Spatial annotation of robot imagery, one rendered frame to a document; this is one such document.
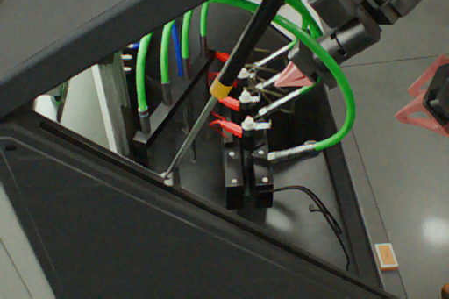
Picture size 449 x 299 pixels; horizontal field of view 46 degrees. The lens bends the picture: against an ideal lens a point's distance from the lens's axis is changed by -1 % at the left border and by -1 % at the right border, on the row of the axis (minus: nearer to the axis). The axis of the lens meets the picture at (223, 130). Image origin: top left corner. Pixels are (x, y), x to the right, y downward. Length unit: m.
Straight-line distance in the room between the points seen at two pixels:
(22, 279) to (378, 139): 2.09
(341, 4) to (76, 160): 0.47
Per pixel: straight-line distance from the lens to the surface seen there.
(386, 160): 2.58
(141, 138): 1.03
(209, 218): 0.68
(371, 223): 1.11
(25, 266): 0.79
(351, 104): 0.84
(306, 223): 1.23
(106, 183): 0.63
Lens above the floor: 1.81
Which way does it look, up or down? 44 degrees down
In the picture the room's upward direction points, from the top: 1 degrees counter-clockwise
